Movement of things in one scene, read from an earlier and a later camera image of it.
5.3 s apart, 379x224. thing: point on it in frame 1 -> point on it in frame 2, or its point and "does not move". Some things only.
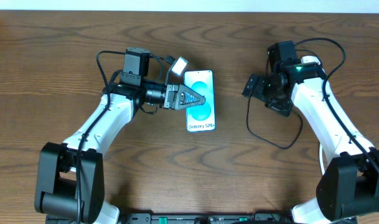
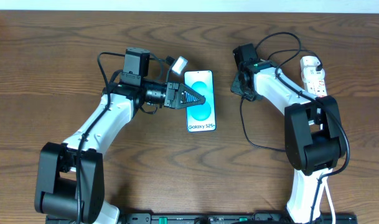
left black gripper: x=170 y=97 does not move
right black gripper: x=251 y=86 -> x=236 y=84
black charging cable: x=266 y=141 -> x=319 y=67
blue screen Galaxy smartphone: x=201 y=117 does not move
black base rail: x=206 y=218 does not move
